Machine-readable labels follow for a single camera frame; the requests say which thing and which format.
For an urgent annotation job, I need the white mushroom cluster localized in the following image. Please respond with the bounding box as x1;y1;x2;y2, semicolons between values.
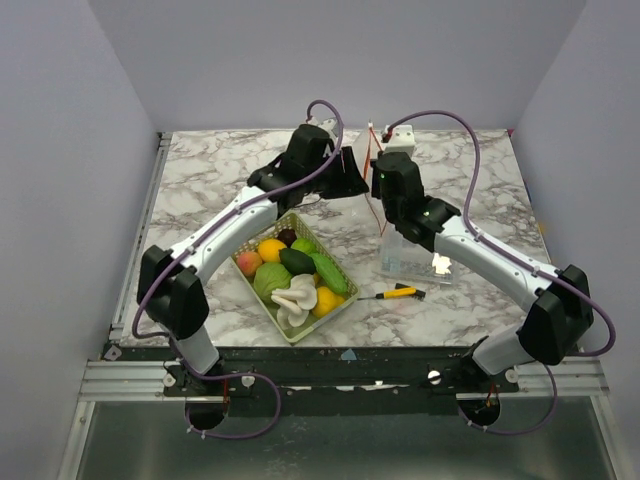
271;274;317;330

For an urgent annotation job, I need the black mounting rail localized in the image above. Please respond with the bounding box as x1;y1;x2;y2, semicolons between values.
124;347;518;418

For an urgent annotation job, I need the clear zip bag orange zipper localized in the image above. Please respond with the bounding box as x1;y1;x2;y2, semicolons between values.
351;120;387;236

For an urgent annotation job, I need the clear plastic parts box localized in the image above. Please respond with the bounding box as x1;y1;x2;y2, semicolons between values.
378;228;458;285

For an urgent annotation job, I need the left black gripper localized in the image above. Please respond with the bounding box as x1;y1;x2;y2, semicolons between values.
303;146;369;200

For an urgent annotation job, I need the dark red plum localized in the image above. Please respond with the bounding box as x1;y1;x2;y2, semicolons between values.
277;228;297;248

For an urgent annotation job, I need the green cabbage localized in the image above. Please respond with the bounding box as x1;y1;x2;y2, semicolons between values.
253;262;292;303

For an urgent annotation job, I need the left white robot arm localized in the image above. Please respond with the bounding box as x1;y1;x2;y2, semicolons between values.
134;124;369;395

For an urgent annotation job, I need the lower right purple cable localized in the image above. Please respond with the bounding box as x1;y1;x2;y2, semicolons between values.
456;364;559;437

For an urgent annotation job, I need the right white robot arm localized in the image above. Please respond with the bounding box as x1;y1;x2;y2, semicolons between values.
372;152;593;392

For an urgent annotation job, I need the green bitter cucumber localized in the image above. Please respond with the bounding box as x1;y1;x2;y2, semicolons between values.
310;253;348;295

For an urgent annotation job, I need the peach fruit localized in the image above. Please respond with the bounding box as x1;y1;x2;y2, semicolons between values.
236;251;263;278

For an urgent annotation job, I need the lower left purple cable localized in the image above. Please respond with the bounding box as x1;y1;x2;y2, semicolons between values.
185;370;286;441

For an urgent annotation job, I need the yellow lemon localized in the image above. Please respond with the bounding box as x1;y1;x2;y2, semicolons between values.
311;286;345;319

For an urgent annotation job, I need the green perforated plastic basket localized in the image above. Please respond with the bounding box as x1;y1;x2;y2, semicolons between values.
231;213;359;345

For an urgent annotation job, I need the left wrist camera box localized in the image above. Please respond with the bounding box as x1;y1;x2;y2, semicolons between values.
306;116;338;140

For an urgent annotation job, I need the dark green avocado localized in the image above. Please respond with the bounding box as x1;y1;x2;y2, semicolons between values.
279;248;316;276

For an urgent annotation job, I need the orange fruit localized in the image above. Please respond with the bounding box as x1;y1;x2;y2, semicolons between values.
257;238;287;263

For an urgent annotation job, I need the purple cable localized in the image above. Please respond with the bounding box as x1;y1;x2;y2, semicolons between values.
382;110;617;357
456;364;559;437
131;100;345;381
185;370;286;441

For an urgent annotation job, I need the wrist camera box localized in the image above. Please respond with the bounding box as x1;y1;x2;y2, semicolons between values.
306;116;338;140
381;124;416;157

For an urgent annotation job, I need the light green pepper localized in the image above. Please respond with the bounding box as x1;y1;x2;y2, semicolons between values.
291;237;317;255

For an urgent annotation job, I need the yellow handled screwdriver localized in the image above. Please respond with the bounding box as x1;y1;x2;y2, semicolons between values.
359;283;426;301

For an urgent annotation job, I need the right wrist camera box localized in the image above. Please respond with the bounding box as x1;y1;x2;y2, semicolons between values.
381;124;416;157

